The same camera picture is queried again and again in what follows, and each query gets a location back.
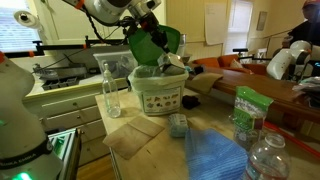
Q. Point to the green snack bag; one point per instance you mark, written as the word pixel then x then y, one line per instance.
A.
pixel 250 116

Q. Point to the beige pillow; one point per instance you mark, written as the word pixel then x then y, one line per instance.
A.
pixel 236 64

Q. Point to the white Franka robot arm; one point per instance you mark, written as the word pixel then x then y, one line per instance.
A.
pixel 20 126

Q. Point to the brown paper bag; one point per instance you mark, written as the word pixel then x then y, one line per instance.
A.
pixel 205 81

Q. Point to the framed wall picture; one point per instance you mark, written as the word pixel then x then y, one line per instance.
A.
pixel 262 20

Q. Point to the paper towel roll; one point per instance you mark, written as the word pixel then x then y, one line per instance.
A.
pixel 26 18

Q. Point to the black camera on tripod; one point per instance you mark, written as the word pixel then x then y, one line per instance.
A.
pixel 240 50

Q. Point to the metal baking tray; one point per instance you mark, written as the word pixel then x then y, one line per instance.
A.
pixel 186 59

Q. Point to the small black object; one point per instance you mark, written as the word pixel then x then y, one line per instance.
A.
pixel 198 70

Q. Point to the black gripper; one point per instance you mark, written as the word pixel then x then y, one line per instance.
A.
pixel 154 26

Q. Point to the bright white framed window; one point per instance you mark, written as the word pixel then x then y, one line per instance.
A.
pixel 238 26

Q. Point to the dark wooden table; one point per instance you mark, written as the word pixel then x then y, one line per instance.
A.
pixel 266 90

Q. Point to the aluminium frame with green light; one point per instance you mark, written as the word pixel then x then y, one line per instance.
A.
pixel 65 146

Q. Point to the metal sink tray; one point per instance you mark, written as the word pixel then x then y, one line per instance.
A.
pixel 63 70

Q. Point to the brown paper napkin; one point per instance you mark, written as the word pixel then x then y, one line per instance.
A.
pixel 130 136

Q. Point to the blue bowl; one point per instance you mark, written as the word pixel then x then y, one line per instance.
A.
pixel 189 69

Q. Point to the white wall poster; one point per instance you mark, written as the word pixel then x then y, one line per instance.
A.
pixel 215 23

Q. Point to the person in red cap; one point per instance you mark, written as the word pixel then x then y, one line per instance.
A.
pixel 306 26

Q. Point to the green plastic bin lid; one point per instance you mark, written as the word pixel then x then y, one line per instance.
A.
pixel 146 46

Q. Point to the cream drawer cabinet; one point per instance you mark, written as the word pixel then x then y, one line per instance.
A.
pixel 66 113

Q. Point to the metal pot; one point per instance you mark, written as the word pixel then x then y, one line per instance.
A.
pixel 182 43

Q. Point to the clear plastic container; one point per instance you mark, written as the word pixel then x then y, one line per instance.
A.
pixel 110 63

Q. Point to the white compost bin with liner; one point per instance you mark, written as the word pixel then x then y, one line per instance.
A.
pixel 160 96

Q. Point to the clear pump bottle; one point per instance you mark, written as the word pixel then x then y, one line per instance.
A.
pixel 111 96

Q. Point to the black ice tray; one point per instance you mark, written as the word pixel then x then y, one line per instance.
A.
pixel 60 83

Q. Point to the grey silver box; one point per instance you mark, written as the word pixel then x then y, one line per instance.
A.
pixel 171 63

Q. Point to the window with blinds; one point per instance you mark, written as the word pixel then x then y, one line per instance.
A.
pixel 16 26

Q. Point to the blue cloth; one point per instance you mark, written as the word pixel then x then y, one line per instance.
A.
pixel 213 156

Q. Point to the orange sofa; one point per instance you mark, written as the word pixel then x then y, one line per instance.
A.
pixel 213 61

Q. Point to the black clamp bar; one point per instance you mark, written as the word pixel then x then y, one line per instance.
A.
pixel 60 46

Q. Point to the small black cloth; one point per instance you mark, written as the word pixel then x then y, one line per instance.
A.
pixel 190 101

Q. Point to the clear plastic jar white lid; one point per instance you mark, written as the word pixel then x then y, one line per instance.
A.
pixel 266 160

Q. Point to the crumpled plastic bag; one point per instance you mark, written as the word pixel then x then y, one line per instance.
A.
pixel 306 85

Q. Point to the white rounded robot arm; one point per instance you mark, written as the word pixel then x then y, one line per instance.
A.
pixel 286 61

